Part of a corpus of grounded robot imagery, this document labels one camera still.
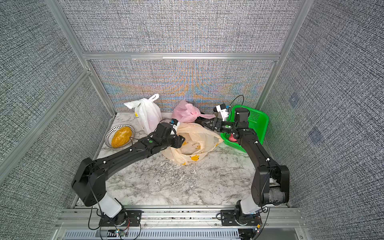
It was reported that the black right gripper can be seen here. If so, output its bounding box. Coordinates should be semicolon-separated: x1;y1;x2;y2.
203;119;240;136

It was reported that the beige plastic bag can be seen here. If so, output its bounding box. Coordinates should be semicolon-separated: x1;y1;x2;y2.
162;123;223;166

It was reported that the pink plastic bag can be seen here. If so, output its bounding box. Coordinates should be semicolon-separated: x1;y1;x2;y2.
172;100;216;123

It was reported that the pink red apple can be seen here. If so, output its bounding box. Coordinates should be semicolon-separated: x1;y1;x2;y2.
228;135;237;143

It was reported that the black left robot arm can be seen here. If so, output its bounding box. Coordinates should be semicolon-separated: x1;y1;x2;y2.
72;119;185;219

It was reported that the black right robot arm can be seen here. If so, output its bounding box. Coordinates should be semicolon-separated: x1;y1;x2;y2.
195;108;290;226

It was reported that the white plastic bag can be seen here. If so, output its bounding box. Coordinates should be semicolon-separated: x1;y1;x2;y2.
124;94;162;135

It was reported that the green plastic basket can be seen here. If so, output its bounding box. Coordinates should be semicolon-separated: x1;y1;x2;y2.
221;105;269;153

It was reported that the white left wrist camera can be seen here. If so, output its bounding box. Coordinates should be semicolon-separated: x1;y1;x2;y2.
169;119;181;131

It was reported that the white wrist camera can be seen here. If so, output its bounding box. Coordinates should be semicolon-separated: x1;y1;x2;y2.
214;104;229;121
169;119;181;131

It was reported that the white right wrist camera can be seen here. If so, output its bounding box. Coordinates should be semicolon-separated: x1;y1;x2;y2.
214;104;229;121

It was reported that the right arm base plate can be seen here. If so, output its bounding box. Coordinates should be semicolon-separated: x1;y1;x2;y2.
220;210;262;227

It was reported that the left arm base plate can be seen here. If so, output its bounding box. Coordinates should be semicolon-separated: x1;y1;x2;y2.
99;210;142;227

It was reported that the aluminium front rail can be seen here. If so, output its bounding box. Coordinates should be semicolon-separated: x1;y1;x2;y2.
55;205;307;230

